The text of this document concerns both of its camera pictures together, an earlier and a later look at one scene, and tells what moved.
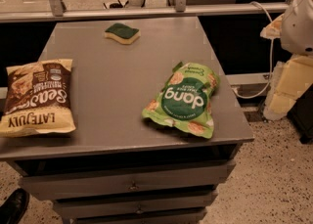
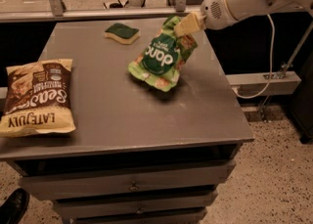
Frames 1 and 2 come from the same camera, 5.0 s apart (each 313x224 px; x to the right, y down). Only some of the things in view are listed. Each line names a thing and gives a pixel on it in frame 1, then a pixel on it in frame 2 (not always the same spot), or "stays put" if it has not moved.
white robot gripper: (299, 27) → (213, 13)
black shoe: (15, 206) stays put
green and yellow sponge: (122, 32) stays put
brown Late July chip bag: (39, 99) stays put
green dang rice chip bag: (185, 100) → (160, 64)
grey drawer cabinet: (117, 167) stays put
